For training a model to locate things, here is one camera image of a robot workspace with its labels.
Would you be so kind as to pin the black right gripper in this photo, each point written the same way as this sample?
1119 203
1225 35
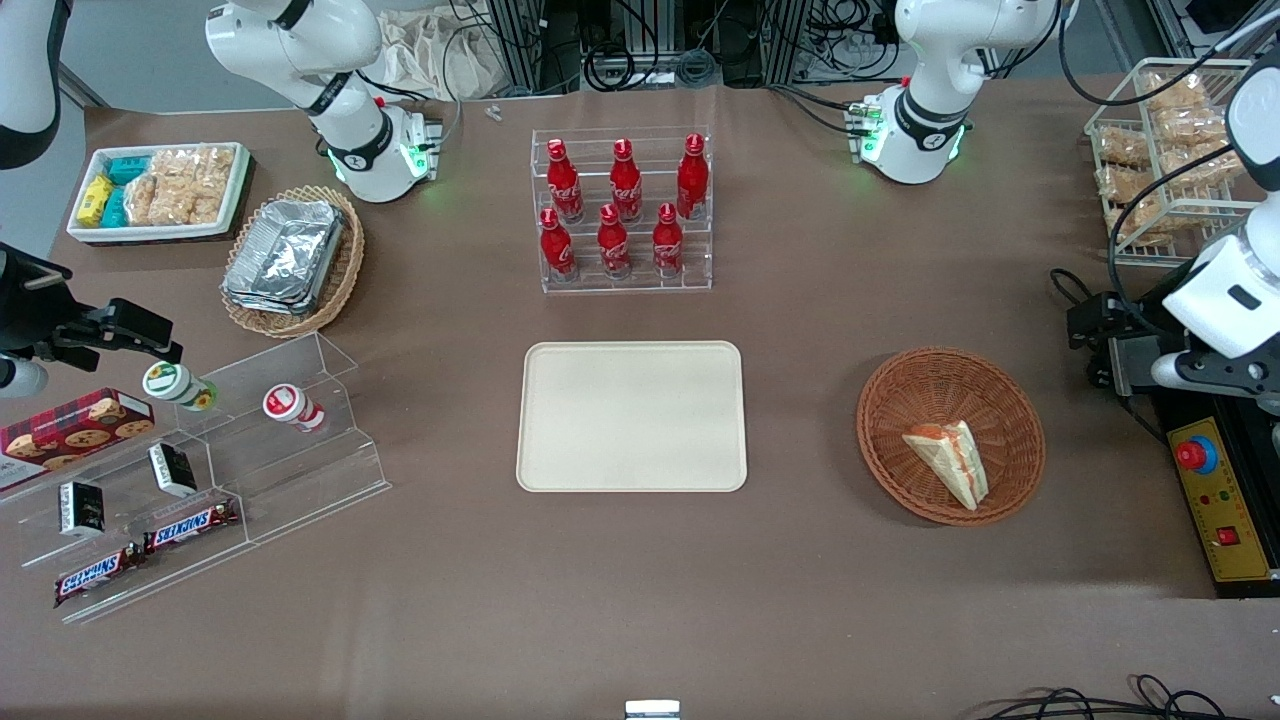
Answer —
22 312

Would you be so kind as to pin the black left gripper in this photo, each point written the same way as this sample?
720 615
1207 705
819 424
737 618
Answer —
1138 351

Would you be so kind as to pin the triangle sandwich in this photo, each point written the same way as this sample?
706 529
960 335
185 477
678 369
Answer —
950 462

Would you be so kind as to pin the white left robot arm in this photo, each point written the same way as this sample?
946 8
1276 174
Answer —
925 60

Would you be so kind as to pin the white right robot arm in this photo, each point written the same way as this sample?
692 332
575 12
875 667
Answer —
300 50

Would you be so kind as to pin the round brown wicker basket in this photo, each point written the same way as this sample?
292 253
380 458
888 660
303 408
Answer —
900 440

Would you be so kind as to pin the oval tan wicker basket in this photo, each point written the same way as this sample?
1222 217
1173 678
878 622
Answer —
345 270

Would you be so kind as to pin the beige plastic tray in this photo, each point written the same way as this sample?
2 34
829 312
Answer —
630 415

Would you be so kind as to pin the green label yogurt bottle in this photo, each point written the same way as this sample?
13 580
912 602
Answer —
175 385

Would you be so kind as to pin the white rectangular snack bin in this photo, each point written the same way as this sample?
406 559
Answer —
150 232

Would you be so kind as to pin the red plaid cookie box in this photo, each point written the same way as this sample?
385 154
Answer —
70 430

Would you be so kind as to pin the teal snack box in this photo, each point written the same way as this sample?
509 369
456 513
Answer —
128 169
114 208

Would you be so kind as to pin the rice cracker pack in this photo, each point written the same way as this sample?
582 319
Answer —
140 200
172 185
212 185

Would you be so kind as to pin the yellow snack box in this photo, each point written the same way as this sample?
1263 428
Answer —
95 200

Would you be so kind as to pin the small black snack box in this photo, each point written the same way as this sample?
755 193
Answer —
173 470
82 508

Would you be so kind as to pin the bagged cracker snack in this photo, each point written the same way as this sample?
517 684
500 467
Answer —
1175 92
1122 147
1190 128
1125 183

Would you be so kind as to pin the stacked aluminium foil trays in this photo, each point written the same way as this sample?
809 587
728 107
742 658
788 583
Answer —
285 255

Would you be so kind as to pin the red label yogurt bottle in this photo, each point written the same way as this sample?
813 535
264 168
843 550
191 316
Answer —
290 405

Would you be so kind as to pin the yellow emergency stop box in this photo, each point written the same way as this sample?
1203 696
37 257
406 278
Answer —
1225 500

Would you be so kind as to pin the snickers chocolate bar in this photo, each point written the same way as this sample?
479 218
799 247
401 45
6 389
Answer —
190 527
95 578

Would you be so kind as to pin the clear acrylic step display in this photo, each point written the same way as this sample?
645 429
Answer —
300 470

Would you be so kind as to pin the clear acrylic bottle rack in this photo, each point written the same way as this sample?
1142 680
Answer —
700 270

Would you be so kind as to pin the beige cloth bag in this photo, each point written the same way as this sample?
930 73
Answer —
430 55

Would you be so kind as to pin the red cola bottle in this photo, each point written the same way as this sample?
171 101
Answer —
563 185
613 245
692 180
626 185
668 243
556 248

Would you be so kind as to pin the small white edge object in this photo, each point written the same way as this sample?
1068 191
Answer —
652 710

